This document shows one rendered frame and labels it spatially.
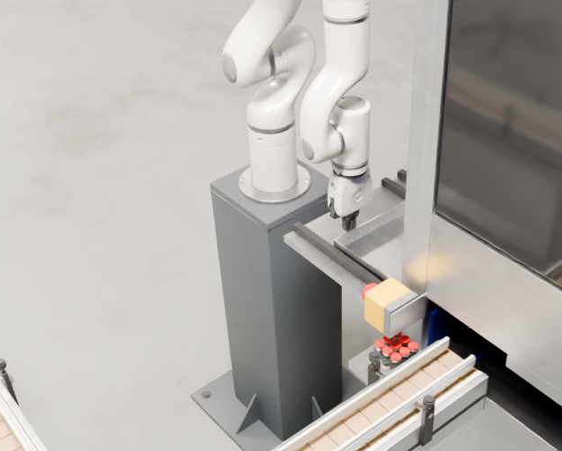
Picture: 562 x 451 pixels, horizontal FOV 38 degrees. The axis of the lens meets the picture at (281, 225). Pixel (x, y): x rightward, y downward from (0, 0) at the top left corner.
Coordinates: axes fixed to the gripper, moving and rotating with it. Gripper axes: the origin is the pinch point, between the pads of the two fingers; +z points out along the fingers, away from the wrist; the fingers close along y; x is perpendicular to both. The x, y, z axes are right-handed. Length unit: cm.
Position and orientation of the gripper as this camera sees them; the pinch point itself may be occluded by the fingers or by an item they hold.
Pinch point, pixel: (348, 223)
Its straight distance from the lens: 190.9
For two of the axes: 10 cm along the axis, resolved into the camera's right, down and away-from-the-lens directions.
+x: -6.1, -4.6, 6.4
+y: 7.9, -4.0, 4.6
